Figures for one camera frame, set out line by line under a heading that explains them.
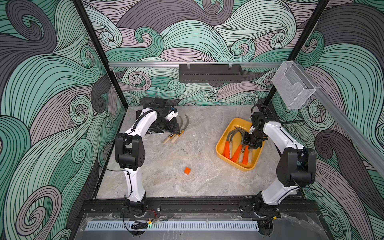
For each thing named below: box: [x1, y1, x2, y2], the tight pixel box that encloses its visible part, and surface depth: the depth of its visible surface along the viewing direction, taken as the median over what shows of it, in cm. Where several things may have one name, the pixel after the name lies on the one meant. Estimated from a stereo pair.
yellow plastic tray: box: [216, 117, 266, 172], surface depth 94 cm
